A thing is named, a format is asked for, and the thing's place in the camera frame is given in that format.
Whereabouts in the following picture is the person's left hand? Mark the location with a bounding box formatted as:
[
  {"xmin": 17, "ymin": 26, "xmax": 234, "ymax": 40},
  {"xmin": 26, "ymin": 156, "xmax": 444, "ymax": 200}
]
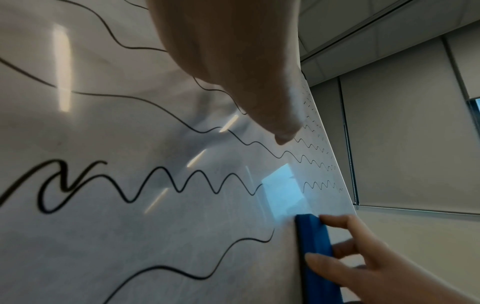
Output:
[{"xmin": 146, "ymin": 0, "xmax": 303, "ymax": 146}]

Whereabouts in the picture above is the person's right hand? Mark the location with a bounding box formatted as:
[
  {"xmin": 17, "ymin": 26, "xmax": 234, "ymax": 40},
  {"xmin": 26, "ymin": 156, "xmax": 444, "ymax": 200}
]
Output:
[{"xmin": 304, "ymin": 214, "xmax": 480, "ymax": 304}]

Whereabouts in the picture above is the blue whiteboard eraser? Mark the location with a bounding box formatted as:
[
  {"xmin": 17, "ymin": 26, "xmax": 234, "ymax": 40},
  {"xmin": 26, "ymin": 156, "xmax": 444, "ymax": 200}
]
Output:
[{"xmin": 295, "ymin": 213, "xmax": 343, "ymax": 304}]

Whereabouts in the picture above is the white whiteboard with wavy lines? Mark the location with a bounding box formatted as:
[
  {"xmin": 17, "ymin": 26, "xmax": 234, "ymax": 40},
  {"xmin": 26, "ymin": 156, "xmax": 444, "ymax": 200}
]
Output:
[{"xmin": 0, "ymin": 0, "xmax": 358, "ymax": 304}]

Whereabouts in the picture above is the beige roller blind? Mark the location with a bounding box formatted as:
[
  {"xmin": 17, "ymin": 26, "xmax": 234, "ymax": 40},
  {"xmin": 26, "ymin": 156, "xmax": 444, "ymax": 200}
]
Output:
[{"xmin": 339, "ymin": 37, "xmax": 480, "ymax": 215}]

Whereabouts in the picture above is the window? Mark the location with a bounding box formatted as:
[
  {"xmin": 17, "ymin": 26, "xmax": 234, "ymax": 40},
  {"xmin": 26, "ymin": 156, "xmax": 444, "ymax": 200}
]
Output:
[{"xmin": 466, "ymin": 96, "xmax": 480, "ymax": 123}]

